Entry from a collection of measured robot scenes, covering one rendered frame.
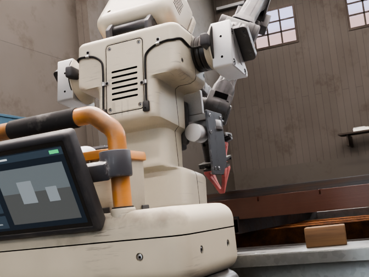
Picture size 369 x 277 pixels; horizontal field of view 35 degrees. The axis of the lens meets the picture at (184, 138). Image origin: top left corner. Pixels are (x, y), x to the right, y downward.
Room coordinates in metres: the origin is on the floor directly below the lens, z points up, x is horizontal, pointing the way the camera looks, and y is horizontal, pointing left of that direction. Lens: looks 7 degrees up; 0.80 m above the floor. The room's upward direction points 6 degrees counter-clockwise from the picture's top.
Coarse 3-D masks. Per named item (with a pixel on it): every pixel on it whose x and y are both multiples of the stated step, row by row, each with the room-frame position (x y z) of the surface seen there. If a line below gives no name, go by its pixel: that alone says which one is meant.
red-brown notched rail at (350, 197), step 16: (304, 192) 1.64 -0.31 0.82; (320, 192) 1.64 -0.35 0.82; (336, 192) 1.60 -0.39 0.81; (352, 192) 1.58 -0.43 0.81; (368, 192) 1.57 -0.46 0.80; (240, 208) 1.73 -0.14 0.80; (256, 208) 1.71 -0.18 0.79; (272, 208) 1.69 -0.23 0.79; (288, 208) 1.67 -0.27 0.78; (304, 208) 1.65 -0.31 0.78; (320, 208) 1.63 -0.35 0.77; (336, 208) 1.61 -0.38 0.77
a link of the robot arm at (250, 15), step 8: (248, 0) 1.64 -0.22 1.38; (256, 0) 1.65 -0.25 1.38; (264, 0) 1.70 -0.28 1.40; (248, 8) 1.57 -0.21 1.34; (256, 8) 1.60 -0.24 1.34; (264, 8) 1.75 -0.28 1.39; (224, 16) 1.45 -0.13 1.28; (232, 16) 1.50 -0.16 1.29; (240, 16) 1.51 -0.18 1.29; (248, 16) 1.52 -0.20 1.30; (256, 16) 1.61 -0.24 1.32; (264, 16) 1.78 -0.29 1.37; (248, 24) 1.45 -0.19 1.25; (256, 32) 1.44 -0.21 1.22
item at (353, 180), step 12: (324, 180) 1.66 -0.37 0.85; (336, 180) 1.65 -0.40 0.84; (348, 180) 1.63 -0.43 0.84; (360, 180) 1.62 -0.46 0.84; (228, 192) 1.79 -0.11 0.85; (240, 192) 1.78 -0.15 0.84; (252, 192) 1.76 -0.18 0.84; (264, 192) 1.74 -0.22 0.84; (276, 192) 1.73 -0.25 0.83; (288, 192) 1.71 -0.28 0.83
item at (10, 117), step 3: (0, 114) 5.66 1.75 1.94; (3, 114) 5.70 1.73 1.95; (6, 114) 5.74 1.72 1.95; (0, 117) 5.67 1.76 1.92; (3, 117) 5.71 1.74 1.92; (6, 117) 5.75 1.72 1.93; (9, 117) 5.78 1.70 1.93; (12, 117) 5.81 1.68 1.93; (15, 117) 5.86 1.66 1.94; (18, 117) 5.90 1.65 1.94; (21, 117) 5.94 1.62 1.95; (24, 117) 5.98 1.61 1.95; (0, 120) 5.67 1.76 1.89; (3, 120) 5.71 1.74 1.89; (6, 120) 5.75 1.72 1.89; (9, 120) 5.79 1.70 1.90; (0, 123) 5.67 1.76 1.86; (3, 123) 5.71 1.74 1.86
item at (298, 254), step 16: (368, 240) 1.56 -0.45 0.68; (240, 256) 1.52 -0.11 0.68; (256, 256) 1.50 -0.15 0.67; (272, 256) 1.48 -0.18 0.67; (288, 256) 1.47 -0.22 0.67; (304, 256) 1.45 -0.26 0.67; (320, 256) 1.43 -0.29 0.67; (336, 256) 1.41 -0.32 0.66; (352, 256) 1.40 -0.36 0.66; (368, 256) 1.38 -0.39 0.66
